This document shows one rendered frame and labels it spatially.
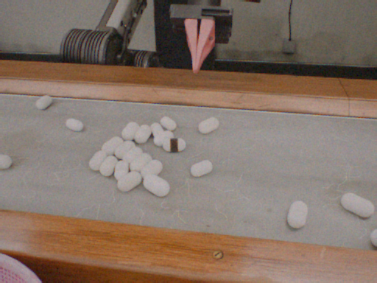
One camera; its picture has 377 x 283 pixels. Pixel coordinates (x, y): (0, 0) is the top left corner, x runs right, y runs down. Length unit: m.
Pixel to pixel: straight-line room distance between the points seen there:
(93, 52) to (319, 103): 0.52
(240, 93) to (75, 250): 0.40
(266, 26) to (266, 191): 2.14
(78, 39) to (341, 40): 2.09
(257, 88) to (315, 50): 2.01
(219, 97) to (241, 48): 1.95
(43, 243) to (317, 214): 0.30
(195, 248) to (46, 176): 0.24
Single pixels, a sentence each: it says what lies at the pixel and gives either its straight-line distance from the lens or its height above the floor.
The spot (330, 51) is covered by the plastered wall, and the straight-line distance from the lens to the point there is 2.65.
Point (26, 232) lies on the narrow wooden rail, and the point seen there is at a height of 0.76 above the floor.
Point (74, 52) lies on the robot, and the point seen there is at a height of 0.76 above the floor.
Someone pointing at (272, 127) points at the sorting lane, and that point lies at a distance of 0.56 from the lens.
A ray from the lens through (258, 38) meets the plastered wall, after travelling 2.53.
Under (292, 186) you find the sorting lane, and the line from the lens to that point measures 0.45.
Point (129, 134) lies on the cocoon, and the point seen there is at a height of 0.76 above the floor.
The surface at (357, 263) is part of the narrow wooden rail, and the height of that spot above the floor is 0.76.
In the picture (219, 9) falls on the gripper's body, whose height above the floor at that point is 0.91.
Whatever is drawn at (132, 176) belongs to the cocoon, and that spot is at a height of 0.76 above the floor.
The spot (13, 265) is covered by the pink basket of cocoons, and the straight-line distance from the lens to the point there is 0.35.
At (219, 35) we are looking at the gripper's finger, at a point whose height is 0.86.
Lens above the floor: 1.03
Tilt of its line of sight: 36 degrees down
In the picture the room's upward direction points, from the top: straight up
